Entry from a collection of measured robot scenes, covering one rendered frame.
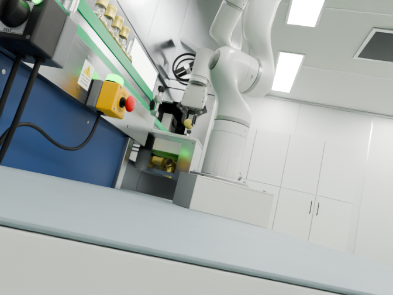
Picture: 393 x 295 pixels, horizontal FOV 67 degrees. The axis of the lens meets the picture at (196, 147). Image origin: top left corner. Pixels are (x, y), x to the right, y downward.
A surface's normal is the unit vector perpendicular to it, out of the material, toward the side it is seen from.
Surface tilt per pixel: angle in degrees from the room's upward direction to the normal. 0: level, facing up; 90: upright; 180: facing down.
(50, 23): 90
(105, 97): 90
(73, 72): 90
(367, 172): 90
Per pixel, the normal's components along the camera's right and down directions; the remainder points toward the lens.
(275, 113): -0.14, -0.22
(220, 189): 0.27, -0.11
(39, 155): 0.96, 0.21
